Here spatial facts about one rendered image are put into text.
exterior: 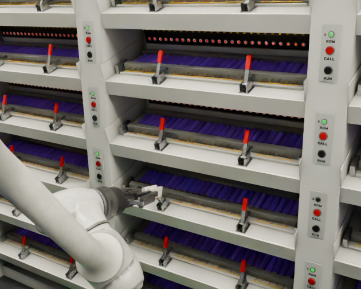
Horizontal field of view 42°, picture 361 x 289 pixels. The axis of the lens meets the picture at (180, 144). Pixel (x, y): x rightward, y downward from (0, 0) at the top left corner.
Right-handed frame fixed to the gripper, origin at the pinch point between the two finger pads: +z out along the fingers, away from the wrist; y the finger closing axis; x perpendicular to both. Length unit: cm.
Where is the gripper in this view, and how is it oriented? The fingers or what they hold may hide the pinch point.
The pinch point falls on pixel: (152, 192)
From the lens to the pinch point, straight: 136.7
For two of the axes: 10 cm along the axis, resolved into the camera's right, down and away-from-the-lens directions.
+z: 5.2, -0.5, 8.5
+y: 8.5, 1.5, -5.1
